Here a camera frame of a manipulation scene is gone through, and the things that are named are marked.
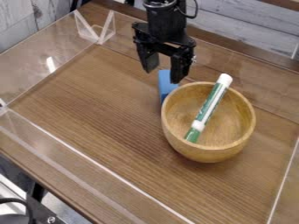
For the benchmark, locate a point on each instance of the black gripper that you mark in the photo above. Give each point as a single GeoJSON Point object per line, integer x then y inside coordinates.
{"type": "Point", "coordinates": [162, 35]}

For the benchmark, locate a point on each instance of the blue rectangular block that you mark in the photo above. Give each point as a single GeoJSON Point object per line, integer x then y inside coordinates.
{"type": "Point", "coordinates": [165, 86]}

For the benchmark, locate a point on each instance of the brown wooden bowl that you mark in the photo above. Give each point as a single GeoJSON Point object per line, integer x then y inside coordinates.
{"type": "Point", "coordinates": [227, 130]}

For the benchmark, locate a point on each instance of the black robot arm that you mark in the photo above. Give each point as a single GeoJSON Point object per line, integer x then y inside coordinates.
{"type": "Point", "coordinates": [162, 36]}

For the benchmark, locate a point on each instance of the green white Expo marker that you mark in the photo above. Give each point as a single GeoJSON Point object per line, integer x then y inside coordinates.
{"type": "Point", "coordinates": [207, 108]}

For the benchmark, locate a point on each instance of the clear acrylic corner bracket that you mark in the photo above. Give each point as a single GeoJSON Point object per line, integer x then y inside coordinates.
{"type": "Point", "coordinates": [96, 33]}

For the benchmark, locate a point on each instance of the black metal table frame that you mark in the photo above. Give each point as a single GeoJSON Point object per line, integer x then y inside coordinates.
{"type": "Point", "coordinates": [32, 190]}

